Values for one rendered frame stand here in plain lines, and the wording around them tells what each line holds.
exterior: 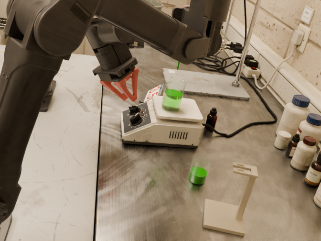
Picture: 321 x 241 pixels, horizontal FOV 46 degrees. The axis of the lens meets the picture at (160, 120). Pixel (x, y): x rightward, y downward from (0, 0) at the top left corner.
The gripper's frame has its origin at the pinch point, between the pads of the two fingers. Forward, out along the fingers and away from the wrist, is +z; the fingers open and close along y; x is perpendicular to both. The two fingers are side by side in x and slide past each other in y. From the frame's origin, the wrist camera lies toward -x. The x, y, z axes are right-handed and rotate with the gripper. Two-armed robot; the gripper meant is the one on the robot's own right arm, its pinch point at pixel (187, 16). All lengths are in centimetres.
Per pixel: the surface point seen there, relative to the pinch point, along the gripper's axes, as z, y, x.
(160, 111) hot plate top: -2.5, 2.7, 23.6
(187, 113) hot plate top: -1.9, -4.5, 23.6
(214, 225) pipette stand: -33.2, -5.3, 31.5
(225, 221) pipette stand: -31.9, -7.9, 31.5
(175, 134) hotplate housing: -5.3, -1.6, 28.1
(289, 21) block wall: 52, -52, 8
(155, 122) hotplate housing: -4.8, 3.9, 25.5
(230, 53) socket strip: 77, -42, 31
